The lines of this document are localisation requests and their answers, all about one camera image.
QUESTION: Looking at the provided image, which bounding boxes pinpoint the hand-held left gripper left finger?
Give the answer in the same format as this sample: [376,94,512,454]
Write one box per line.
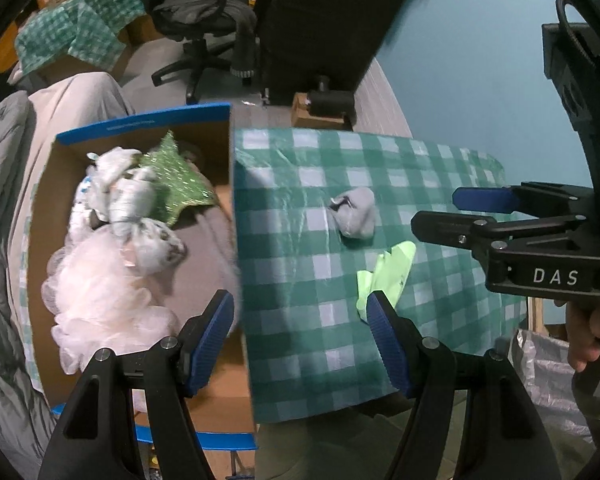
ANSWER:
[37,289,236,480]

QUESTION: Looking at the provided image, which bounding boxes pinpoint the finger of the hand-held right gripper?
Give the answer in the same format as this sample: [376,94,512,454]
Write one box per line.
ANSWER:
[452,186,525,215]
[411,211,511,256]

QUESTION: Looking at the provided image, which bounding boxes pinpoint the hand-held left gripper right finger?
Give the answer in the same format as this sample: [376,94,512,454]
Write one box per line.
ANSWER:
[366,291,563,480]

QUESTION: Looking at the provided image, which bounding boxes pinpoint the neon green cloth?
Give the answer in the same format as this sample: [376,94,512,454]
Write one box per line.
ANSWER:
[356,240,417,323]

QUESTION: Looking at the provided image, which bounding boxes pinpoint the grey-brown fleece cloth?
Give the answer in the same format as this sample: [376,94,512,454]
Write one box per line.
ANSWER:
[170,205,243,331]

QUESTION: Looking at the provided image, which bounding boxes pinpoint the grey balled sock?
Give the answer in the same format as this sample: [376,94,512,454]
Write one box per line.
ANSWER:
[327,187,376,239]

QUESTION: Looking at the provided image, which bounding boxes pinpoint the white balled sock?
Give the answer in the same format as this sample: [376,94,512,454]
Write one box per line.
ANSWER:
[90,147,143,184]
[112,220,187,275]
[107,179,157,223]

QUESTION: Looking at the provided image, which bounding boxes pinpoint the white mesh bath loofah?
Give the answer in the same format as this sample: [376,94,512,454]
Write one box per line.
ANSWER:
[41,237,183,376]

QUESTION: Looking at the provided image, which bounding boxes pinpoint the green glittery star cloth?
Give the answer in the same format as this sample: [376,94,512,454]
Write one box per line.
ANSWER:
[137,130,218,226]

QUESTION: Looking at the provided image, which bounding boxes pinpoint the white patterned cloth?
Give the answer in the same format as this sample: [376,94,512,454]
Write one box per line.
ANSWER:
[70,175,111,243]

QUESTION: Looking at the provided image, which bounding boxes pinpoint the cardboard box with blue rim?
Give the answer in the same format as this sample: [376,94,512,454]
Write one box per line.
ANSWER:
[27,102,258,453]

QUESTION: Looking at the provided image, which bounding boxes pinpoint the person's right hand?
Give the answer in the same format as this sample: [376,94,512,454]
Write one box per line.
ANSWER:
[566,304,600,372]

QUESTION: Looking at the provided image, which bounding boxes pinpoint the green checkered plastic tablecloth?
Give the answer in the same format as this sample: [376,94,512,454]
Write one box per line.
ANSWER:
[231,127,529,424]

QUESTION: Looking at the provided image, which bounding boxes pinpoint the wooden slat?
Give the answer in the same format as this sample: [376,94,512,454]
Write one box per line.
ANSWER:
[527,296,548,338]

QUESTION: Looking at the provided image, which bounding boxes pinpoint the olive trousers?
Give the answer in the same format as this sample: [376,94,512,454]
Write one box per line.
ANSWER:
[255,395,596,480]

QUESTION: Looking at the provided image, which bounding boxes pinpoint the silver plastic bag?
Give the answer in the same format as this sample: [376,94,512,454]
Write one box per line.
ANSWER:
[512,327,596,443]

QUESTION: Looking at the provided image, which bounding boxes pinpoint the black cylindrical object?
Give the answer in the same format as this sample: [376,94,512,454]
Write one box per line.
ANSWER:
[307,76,356,121]

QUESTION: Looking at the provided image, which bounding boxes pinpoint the green checkered cloth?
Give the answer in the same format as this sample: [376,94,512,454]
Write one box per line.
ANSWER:
[20,180,46,393]
[16,0,146,78]

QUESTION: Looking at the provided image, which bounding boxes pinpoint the small brown cardboard box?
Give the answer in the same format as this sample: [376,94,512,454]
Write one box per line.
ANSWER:
[291,92,353,128]

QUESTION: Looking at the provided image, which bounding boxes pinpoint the grey puffer quilt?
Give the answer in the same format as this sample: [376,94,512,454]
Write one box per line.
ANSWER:
[0,92,56,463]

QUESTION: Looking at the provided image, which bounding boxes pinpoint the black hanging jacket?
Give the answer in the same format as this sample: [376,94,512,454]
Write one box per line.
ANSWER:
[255,0,421,106]

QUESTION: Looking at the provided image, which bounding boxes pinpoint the black office chair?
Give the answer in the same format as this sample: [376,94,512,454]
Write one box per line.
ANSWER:
[151,0,258,106]

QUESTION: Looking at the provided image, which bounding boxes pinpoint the large cardboard box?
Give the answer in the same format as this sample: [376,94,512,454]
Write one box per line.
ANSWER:
[115,10,163,81]

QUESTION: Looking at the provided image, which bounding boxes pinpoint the black backpack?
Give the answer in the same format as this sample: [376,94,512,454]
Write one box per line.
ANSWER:
[152,0,258,36]

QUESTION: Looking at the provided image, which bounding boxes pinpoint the orange wooden wardrobe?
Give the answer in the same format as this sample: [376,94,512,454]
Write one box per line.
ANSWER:
[0,25,21,73]

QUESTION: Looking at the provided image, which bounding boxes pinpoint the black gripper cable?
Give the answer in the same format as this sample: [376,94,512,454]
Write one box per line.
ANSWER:
[555,0,600,61]

